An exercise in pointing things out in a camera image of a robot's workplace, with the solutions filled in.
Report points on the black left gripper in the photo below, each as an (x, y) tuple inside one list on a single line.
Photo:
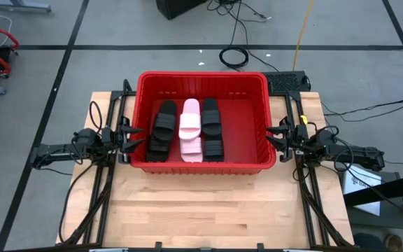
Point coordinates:
[(124, 157)]

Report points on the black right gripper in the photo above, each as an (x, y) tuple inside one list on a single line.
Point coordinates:
[(289, 143)]

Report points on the black foam slide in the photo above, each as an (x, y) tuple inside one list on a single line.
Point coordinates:
[(213, 150), (157, 150), (166, 122), (211, 120)]

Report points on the large red plastic bin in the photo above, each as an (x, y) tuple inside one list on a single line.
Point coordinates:
[(243, 140)]

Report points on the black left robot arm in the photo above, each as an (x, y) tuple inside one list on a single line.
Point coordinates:
[(54, 152)]

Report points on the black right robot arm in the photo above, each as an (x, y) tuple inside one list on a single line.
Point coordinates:
[(359, 155)]

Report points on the yellow connector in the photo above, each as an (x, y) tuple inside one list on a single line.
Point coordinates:
[(303, 119)]

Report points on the black mesh electronics box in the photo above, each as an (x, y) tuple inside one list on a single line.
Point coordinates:
[(287, 82)]

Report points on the white printed paper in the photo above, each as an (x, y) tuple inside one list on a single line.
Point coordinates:
[(373, 175)]

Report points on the black horizontal beam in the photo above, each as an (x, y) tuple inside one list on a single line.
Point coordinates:
[(390, 187)]

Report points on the person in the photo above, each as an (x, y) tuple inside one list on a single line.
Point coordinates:
[(369, 243)]

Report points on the black floor box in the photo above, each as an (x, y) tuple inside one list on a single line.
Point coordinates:
[(177, 7)]

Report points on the grey side table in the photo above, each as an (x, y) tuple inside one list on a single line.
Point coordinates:
[(397, 215)]

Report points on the grey table foot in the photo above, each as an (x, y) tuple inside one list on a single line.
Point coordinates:
[(19, 5)]

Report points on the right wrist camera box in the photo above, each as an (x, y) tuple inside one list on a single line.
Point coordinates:
[(301, 134)]

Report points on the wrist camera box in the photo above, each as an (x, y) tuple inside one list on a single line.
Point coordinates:
[(301, 134), (106, 134)]

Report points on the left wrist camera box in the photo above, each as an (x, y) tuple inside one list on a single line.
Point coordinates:
[(106, 134)]

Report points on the black aluminium rig frame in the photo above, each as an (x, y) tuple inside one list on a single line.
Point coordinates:
[(117, 94)]

